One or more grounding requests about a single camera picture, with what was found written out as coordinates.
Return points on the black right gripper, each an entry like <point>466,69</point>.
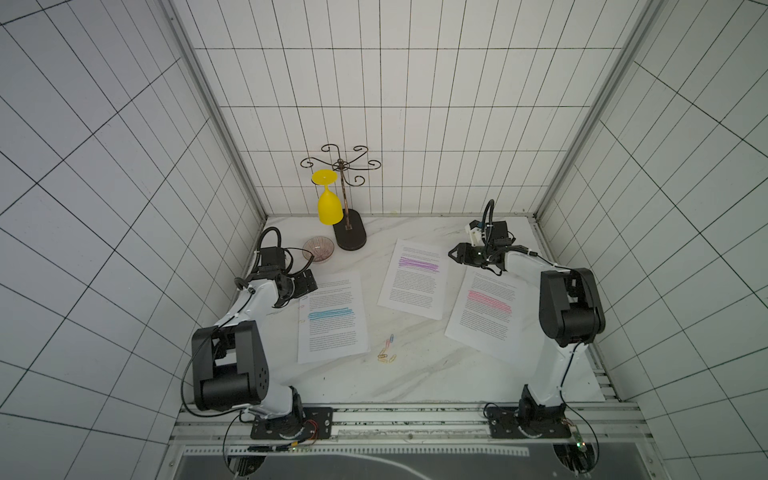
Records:
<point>465,255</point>

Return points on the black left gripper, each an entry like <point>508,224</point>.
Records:
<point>303,288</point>

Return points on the blue highlighted paper document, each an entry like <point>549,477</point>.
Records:
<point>332,320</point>

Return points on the purple highlighted paper document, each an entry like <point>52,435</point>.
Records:
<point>416,280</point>

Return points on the pink highlighted paper document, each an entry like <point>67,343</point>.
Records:
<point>489,314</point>

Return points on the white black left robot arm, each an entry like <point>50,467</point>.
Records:
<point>228,361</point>

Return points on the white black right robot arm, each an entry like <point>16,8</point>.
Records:
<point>563,302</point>

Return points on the small pink glass bowl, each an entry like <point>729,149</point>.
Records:
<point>318,248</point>

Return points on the dark metal glass rack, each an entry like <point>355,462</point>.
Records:
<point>350,233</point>

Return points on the yellow plastic wine glass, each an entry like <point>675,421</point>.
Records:
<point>329,207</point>

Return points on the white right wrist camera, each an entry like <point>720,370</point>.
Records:
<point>477,231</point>

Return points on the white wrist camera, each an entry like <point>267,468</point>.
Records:
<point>477,231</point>
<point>271,257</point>

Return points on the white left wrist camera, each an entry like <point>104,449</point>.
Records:
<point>271,257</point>

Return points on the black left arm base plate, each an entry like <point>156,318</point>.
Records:
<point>313,423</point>

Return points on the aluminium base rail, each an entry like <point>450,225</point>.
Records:
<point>391,427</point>

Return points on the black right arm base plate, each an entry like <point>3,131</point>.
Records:
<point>547,423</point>

